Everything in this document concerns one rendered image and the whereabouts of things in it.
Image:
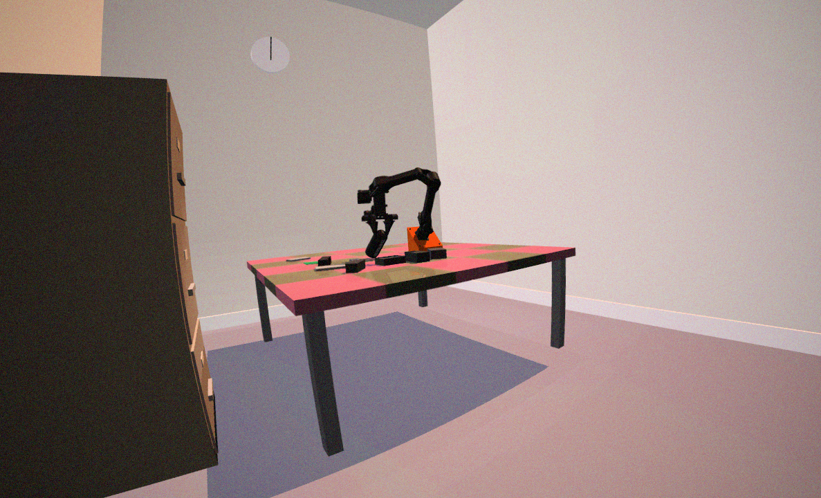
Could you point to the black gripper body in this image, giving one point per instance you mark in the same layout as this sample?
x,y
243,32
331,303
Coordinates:
x,y
379,209

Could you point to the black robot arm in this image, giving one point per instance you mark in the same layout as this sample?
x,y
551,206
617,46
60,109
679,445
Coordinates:
x,y
382,184

